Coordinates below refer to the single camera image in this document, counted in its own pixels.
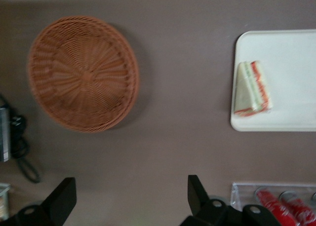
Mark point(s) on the triangular sandwich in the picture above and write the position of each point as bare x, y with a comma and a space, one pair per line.
251, 90

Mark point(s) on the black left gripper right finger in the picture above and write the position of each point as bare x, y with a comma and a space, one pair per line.
197, 201

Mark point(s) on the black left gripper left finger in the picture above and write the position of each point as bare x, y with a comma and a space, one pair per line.
59, 206

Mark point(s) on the round brown wicker basket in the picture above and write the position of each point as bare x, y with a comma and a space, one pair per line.
84, 74

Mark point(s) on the clear acrylic bottle rack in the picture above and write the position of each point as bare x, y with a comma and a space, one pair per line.
239, 194

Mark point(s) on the beige plastic tray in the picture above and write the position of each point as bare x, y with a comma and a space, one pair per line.
291, 63

